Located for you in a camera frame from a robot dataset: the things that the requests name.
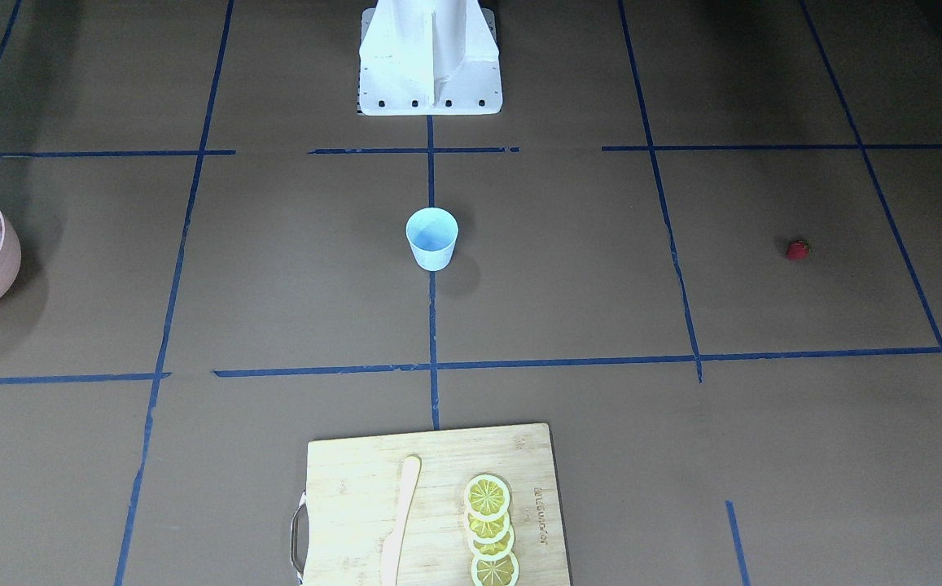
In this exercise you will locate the bamboo cutting board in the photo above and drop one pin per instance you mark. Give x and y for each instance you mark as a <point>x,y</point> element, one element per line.
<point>349,503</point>

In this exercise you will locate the pale yellow plastic knife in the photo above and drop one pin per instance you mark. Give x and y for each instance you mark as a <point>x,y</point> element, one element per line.
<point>392,545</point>

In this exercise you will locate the red strawberry with green leaves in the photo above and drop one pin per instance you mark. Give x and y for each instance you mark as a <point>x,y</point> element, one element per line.
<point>798,250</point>

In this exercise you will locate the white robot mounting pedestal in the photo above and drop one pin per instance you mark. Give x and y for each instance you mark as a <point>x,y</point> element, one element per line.
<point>429,58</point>

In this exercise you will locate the light blue plastic cup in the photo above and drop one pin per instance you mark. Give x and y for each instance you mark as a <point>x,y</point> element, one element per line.
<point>431,234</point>

